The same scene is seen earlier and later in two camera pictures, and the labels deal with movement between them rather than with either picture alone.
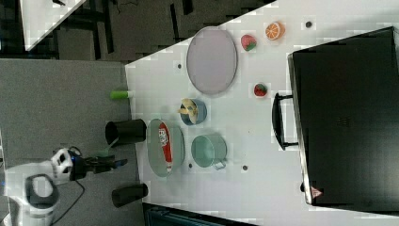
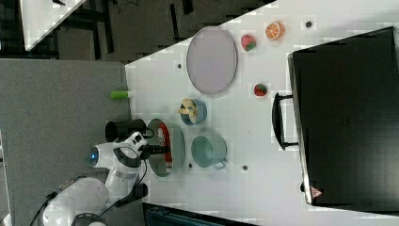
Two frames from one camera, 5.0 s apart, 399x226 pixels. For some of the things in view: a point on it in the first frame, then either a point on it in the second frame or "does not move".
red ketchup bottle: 165,139 does not move
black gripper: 81,166 -> 146,150
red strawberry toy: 247,42 does not move
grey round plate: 212,60 does not move
